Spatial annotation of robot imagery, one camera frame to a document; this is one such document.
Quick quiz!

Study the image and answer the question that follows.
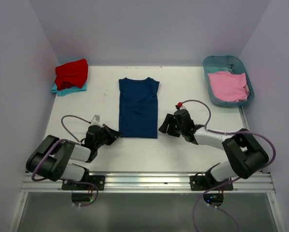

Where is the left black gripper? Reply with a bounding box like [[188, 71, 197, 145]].
[[95, 123, 122, 149]]

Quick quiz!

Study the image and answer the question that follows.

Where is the navy blue t-shirt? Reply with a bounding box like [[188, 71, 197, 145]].
[[119, 77, 160, 139]]

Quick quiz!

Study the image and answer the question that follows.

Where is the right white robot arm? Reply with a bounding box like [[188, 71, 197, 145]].
[[158, 109, 269, 190]]

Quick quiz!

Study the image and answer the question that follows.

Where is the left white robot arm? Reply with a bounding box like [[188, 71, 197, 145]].
[[26, 124, 122, 190]]

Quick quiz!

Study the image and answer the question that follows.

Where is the teal folded t-shirt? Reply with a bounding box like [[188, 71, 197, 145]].
[[51, 83, 87, 97]]

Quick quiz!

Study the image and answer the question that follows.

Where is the red folded t-shirt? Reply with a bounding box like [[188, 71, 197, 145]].
[[55, 59, 89, 91]]

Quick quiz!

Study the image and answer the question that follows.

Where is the pink t-shirt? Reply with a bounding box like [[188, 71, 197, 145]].
[[208, 71, 250, 102]]

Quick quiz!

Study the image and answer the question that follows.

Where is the teal plastic basket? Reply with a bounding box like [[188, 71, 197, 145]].
[[203, 56, 254, 107]]

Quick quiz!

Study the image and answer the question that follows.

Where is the teal t-shirt in basket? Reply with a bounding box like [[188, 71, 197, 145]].
[[206, 64, 233, 73]]

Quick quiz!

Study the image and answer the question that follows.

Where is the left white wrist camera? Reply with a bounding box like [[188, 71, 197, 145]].
[[90, 115, 102, 127]]

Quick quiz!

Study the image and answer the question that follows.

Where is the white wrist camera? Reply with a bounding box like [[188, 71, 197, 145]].
[[90, 115, 102, 127], [175, 102, 186, 111]]

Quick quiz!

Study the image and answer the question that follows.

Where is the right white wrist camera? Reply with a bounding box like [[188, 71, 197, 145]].
[[175, 102, 186, 111]]

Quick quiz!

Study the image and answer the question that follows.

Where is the aluminium mounting rail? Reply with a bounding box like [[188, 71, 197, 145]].
[[19, 106, 277, 194]]

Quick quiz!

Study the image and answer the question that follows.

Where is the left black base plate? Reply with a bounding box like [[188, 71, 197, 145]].
[[61, 175, 106, 191]]

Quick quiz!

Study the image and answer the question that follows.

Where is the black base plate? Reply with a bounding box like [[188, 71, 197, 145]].
[[189, 173, 234, 191], [61, 175, 106, 191]]

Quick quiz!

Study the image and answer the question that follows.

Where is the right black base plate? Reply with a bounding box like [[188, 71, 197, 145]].
[[189, 173, 234, 191]]

